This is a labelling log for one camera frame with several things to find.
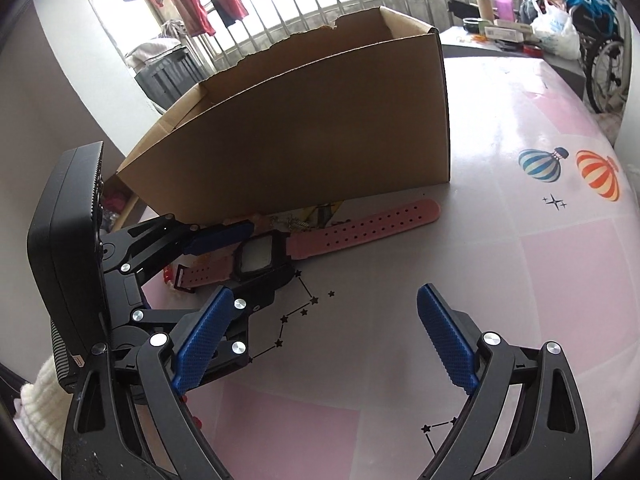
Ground white cloth bundle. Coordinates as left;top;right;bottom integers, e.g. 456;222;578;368
124;20;188;68

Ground dark grey laundry bin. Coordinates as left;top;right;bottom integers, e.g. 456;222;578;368
135;45;211;111

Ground gold jewellery pieces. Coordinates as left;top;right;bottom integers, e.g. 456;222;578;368
269;214;312;235

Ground person's left forearm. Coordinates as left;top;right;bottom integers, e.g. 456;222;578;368
12;355;77;477

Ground brown cardboard box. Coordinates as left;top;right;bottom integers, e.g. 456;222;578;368
116;6;452;226

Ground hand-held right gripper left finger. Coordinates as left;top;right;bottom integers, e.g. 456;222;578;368
60;285;236;480

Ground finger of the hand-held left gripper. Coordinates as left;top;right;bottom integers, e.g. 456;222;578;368
107;272;298;376
102;214;255;286

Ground wheelchair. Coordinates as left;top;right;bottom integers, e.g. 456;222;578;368
570;0;631;116

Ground white plastic bag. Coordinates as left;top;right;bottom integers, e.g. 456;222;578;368
530;0;583;61

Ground grey side table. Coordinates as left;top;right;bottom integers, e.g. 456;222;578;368
439;25;587;101

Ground pink printed table cover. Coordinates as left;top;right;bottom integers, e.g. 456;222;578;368
115;55;623;480

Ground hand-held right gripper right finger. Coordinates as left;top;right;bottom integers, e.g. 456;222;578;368
416;284;593;480

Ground white flat box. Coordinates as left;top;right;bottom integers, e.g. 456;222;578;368
485;20;536;44

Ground pink strap watch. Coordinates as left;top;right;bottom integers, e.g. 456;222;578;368
171;198;442;293

